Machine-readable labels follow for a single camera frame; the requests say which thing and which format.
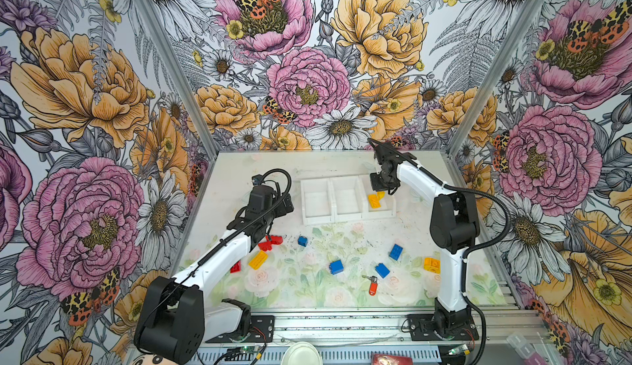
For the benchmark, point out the blue lego brick lower right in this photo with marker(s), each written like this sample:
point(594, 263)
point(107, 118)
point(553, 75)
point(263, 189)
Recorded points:
point(382, 270)

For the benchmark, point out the small blue lego brick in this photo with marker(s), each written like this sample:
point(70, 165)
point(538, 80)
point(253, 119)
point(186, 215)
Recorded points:
point(302, 241)

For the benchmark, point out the white three-compartment bin tray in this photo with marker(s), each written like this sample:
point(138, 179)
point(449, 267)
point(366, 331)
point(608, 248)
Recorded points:
point(342, 200)

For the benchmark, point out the red lego brick small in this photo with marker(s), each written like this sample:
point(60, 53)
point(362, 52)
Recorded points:
point(265, 246)

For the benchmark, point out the yellow lego brick top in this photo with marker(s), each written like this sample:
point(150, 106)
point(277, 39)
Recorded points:
point(374, 201)

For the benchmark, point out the blue lego brick center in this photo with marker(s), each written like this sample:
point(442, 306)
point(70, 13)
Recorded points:
point(336, 267)

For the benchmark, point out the aluminium frame rail front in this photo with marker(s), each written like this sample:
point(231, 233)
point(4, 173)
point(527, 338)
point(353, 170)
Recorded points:
point(375, 326)

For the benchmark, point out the red lego brick near arm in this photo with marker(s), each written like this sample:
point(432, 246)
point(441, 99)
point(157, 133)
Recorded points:
point(236, 268)

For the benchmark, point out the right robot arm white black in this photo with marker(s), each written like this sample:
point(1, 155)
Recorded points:
point(454, 228)

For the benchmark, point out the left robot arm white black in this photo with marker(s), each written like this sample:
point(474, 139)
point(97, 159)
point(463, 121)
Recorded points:
point(176, 319)

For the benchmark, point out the white round lid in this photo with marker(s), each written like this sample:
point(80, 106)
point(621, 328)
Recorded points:
point(302, 353)

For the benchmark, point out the yellow orange lego brick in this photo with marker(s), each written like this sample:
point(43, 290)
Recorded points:
point(432, 265)

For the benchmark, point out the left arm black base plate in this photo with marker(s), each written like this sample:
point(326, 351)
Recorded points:
point(260, 330)

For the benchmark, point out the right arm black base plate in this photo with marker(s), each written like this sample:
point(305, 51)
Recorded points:
point(425, 327)

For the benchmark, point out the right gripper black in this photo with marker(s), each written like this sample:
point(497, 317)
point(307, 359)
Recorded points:
point(378, 187)

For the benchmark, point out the red box at bottom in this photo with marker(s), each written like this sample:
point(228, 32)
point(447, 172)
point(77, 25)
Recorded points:
point(388, 359)

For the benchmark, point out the blue lego brick upper right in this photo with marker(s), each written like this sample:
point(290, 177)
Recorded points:
point(396, 252)

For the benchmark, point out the cartoon face toy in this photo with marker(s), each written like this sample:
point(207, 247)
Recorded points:
point(150, 359)

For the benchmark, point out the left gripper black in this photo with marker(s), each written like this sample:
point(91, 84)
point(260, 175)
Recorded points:
point(283, 211)

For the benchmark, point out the clear plastic container corner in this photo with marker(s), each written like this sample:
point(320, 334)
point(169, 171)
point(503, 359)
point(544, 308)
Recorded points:
point(525, 350)

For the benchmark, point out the red lego brick long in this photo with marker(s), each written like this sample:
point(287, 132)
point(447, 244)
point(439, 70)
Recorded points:
point(275, 240)

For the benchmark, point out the yellow lego brick left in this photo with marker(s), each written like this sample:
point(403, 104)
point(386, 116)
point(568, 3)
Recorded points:
point(258, 260)

